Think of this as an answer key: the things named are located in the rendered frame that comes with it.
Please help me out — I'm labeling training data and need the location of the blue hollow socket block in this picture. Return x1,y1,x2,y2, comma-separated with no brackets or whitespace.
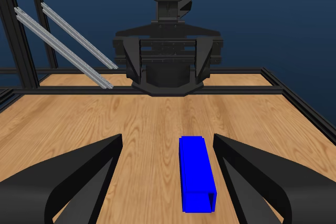
179,136,217,213

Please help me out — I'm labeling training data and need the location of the silver aluminium rail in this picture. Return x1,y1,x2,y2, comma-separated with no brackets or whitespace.
41,2,119,70
14,7,114,90

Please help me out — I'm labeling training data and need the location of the black table frame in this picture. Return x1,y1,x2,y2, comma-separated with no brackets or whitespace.
0,0,336,137

